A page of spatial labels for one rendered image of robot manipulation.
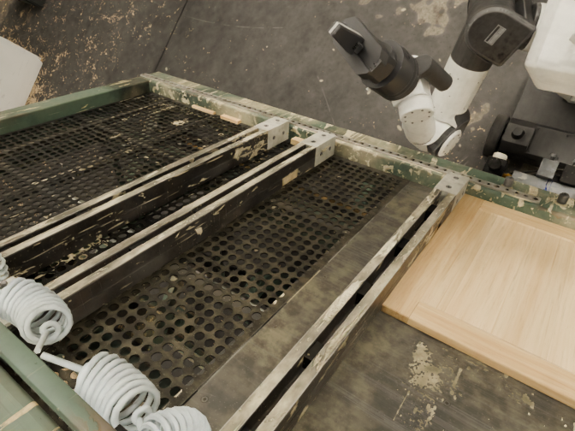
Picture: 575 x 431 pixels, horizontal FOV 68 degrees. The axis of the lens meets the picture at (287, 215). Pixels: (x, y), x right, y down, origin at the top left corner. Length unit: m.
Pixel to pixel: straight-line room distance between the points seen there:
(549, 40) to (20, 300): 0.98
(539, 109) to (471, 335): 1.44
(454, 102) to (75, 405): 0.93
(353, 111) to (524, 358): 1.84
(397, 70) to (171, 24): 2.86
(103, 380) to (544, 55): 0.90
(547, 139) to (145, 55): 2.74
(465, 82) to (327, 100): 1.60
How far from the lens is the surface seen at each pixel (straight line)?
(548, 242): 1.26
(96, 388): 0.54
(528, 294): 1.06
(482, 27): 0.99
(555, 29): 0.99
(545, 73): 0.99
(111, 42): 3.93
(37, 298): 0.67
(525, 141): 2.09
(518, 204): 1.33
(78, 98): 1.88
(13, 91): 4.52
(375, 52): 0.73
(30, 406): 0.70
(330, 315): 0.78
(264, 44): 2.95
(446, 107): 1.09
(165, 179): 1.17
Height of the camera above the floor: 2.22
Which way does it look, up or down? 63 degrees down
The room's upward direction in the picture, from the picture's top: 74 degrees counter-clockwise
